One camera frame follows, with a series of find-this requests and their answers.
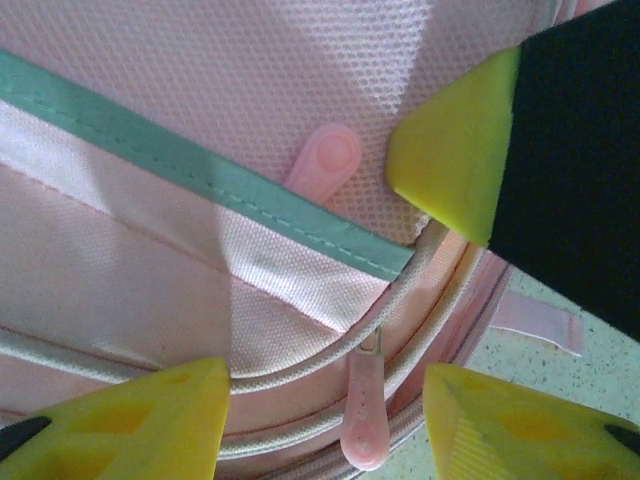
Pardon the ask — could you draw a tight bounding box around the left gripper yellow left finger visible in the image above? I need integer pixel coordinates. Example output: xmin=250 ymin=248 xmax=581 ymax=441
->
xmin=0 ymin=356 xmax=232 ymax=480

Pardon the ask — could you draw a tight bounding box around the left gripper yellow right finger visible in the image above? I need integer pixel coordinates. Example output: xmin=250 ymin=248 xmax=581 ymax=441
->
xmin=421 ymin=361 xmax=640 ymax=480

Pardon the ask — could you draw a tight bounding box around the pink student backpack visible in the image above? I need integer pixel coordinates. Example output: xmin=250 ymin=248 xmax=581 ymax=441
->
xmin=0 ymin=0 xmax=616 ymax=480

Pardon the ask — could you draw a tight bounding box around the pink rubber zipper pull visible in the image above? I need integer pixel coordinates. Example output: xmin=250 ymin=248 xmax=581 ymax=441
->
xmin=285 ymin=124 xmax=364 ymax=204
xmin=339 ymin=327 xmax=389 ymax=473

